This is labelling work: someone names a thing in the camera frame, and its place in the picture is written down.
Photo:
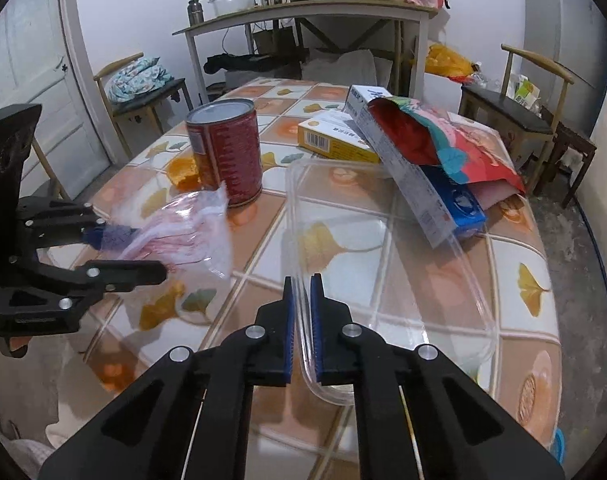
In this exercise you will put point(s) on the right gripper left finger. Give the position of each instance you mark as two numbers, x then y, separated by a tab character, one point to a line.
187	416

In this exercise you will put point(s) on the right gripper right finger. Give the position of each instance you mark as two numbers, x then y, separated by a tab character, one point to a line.
418	414

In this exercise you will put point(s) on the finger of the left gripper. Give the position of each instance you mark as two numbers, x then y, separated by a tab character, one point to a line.
47	223
85	285

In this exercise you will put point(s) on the clear pink plastic bag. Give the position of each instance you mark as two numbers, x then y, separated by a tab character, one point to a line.
191	232

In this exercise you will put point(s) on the orange peel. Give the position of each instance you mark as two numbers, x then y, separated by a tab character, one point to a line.
183	173

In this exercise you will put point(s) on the red tin can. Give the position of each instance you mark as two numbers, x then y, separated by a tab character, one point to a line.
225	144

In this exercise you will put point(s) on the clear plastic tray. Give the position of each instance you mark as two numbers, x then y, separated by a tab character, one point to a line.
349	223

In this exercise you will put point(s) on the white blue long box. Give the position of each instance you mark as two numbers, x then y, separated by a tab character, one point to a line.
403	159

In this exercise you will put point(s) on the red colourful snack bag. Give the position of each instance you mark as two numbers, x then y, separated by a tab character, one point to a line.
468	153

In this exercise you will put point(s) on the yellow white medicine box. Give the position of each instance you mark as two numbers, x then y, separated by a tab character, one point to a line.
335	135

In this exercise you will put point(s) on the blue plastic bag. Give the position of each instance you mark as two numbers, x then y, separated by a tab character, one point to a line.
467	215

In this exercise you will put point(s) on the blue mesh trash basket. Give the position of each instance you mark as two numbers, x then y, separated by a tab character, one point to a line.
558	446

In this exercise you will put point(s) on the patterned table cover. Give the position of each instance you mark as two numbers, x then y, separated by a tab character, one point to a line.
490	305

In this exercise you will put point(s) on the chair with folded blanket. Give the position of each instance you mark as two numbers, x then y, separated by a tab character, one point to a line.
133	87

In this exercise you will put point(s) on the white door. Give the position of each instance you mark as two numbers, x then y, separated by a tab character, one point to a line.
35	68

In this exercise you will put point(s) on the dark metal water bottle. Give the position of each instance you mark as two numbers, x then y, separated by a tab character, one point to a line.
195	12

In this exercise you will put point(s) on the clear glass bowl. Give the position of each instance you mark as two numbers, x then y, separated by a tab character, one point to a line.
224	7

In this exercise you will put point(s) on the wooden chair black seat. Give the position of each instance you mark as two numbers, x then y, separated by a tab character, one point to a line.
525	124

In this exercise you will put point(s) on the yellow plastic bag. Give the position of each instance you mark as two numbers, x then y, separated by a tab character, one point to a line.
445	62

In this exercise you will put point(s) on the long grey side table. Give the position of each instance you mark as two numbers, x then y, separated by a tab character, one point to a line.
412	24

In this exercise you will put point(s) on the grey refrigerator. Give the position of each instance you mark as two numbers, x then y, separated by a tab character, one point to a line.
574	34

